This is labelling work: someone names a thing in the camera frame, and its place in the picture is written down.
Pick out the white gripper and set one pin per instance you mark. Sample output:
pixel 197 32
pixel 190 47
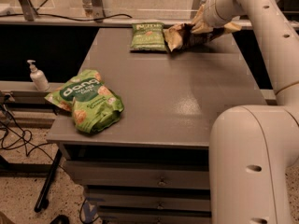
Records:
pixel 210 17

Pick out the brown and cream chip bag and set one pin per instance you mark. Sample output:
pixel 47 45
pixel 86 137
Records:
pixel 181 36

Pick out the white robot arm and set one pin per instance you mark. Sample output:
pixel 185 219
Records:
pixel 251 146

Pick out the green jalapeno chip bag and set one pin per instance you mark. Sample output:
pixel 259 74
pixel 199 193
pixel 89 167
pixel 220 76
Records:
pixel 148 36

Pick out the green dang chips bag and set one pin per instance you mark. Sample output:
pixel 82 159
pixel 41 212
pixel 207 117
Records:
pixel 92 105

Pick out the grey drawer cabinet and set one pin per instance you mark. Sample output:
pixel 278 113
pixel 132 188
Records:
pixel 170 103

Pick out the white pump dispenser bottle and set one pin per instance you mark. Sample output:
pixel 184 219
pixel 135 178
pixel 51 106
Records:
pixel 38 77

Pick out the top drawer with knob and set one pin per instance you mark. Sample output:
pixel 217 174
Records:
pixel 134 175

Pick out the drawer with knob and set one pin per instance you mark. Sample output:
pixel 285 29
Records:
pixel 134 175
pixel 157 199

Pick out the middle drawer with knob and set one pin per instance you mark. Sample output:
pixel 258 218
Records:
pixel 157 199

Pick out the black metal stand leg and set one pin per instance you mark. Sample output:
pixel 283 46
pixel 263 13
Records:
pixel 42 201

